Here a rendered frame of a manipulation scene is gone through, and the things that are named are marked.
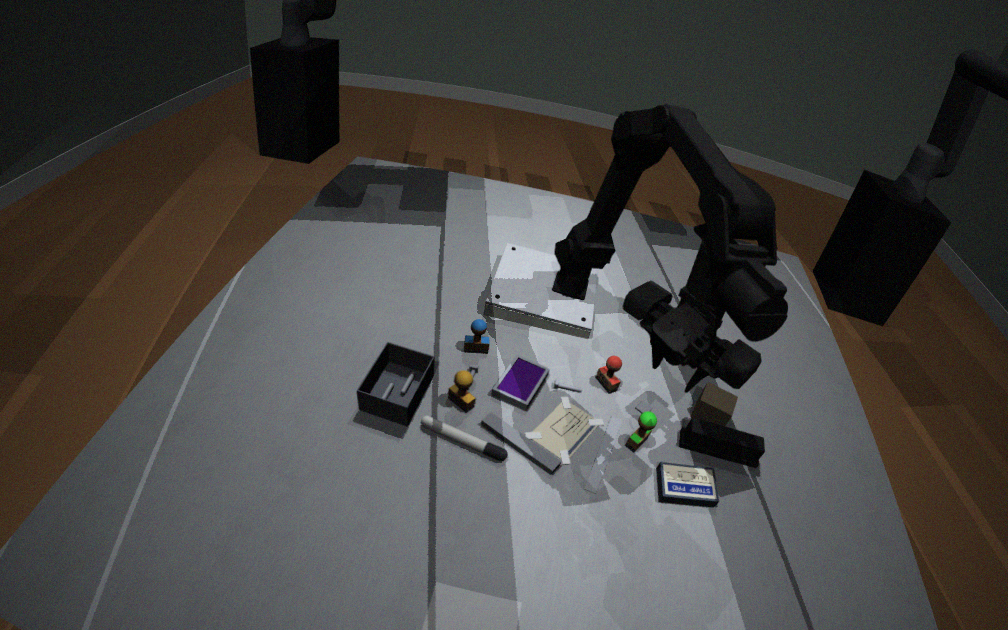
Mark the red rubber stamp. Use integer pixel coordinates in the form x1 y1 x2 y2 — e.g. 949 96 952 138
595 356 622 394

